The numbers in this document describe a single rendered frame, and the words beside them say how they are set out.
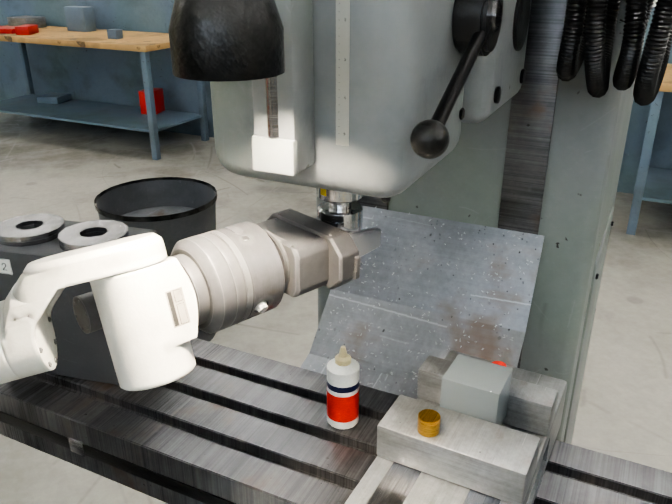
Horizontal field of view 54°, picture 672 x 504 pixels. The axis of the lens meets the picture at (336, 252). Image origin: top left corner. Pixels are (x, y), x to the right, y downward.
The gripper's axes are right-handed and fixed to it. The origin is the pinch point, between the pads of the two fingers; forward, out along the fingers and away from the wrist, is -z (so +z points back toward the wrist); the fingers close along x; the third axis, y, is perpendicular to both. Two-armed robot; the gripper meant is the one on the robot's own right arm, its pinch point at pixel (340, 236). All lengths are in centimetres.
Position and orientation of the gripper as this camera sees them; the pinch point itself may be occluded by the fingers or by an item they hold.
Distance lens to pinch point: 70.2
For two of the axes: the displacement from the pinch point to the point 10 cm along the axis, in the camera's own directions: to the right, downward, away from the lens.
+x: -6.8, -3.0, 6.7
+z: -7.3, 2.7, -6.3
